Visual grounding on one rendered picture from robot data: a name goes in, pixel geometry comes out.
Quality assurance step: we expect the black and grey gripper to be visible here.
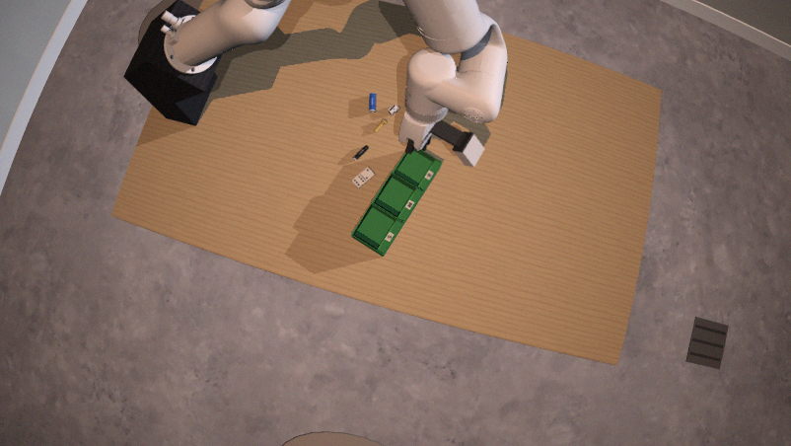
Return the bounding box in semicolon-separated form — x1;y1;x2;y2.
398;109;446;155

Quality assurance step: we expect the dark grey and tan domino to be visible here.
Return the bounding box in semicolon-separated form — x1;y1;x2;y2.
352;168;375;188

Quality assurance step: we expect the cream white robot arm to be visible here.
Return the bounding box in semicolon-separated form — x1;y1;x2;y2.
161;0;507;167

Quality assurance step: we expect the black battery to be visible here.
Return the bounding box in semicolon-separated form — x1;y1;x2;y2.
353;146;369;161

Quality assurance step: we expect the green open bin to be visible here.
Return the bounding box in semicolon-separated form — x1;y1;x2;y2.
352;149;442;257

